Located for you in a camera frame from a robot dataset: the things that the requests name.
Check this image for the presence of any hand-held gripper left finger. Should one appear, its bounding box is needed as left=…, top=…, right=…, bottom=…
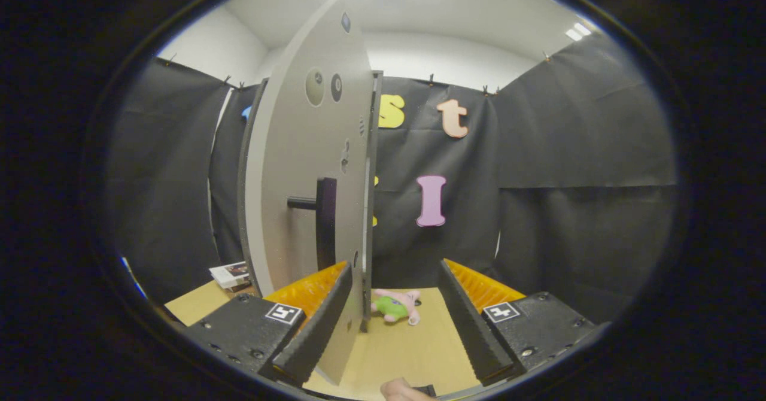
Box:
left=183, top=261, right=354, bottom=388

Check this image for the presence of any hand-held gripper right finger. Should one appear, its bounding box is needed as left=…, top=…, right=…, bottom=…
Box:
left=440, top=259, right=612, bottom=387

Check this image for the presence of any black door handle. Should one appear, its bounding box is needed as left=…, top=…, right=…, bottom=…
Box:
left=287, top=177, right=338, bottom=272

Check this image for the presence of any grey shoe cabinet door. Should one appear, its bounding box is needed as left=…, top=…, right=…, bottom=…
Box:
left=244, top=0, right=375, bottom=387

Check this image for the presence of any grey shoe cabinet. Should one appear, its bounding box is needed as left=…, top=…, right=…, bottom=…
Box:
left=238, top=71, right=384, bottom=333

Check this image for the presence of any green and pink plush toy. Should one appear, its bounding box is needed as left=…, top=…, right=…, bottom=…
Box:
left=370, top=288, right=422, bottom=326

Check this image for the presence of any black backdrop cloth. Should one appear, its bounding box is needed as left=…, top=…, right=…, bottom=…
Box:
left=108, top=33, right=680, bottom=330

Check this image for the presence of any computer monitor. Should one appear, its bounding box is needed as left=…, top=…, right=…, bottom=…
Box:
left=121, top=256, right=148, bottom=300

